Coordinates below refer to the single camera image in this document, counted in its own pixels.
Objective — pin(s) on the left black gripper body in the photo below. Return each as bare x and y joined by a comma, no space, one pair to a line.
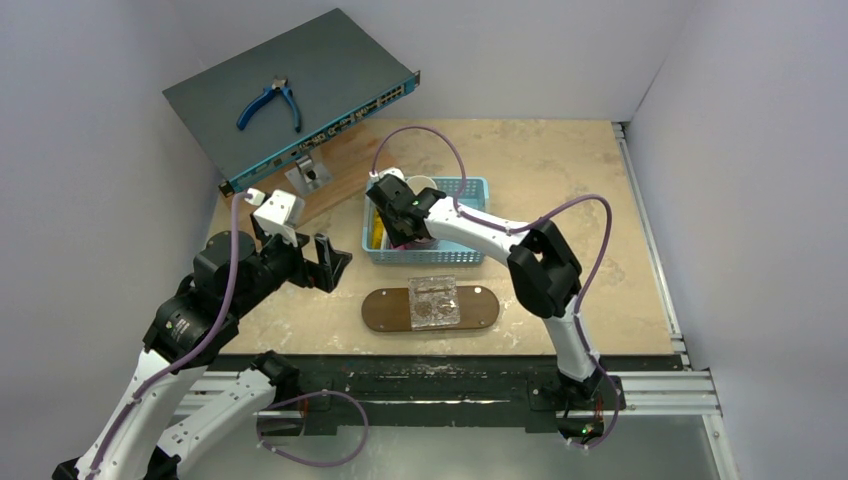
282,261

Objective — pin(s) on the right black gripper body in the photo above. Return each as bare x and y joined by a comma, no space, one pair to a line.
398,225

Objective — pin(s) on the yellow mug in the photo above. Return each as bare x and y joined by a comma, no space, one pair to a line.
418,183

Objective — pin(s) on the purple translucent cup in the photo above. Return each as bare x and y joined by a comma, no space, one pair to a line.
420,244

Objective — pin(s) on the dark wooden oval tray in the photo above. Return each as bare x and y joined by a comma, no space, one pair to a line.
387,310

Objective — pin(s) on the light blue plastic basket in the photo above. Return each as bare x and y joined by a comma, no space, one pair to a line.
475,195

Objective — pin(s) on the clear glass toothbrush holder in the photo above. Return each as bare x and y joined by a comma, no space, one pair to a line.
433,302

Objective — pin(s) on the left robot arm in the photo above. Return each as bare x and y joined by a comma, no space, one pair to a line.
230,277

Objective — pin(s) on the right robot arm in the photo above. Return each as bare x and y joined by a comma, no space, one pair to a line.
545,273

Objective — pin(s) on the yellow toothpaste tube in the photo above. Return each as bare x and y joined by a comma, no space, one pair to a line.
378,232

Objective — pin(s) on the wooden base board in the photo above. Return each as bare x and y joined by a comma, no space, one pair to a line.
336,209

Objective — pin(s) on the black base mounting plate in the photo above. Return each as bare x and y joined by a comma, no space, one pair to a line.
487,391

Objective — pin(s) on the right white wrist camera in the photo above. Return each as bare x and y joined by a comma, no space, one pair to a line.
374,177

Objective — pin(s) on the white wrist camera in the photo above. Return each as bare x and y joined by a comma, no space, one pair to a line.
276,213
374,177

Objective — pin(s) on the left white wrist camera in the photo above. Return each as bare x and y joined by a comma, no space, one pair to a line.
276,213

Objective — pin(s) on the metal stand bracket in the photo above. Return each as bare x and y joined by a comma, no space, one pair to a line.
308,174

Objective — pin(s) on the grey network switch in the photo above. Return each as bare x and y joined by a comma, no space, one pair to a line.
254,113

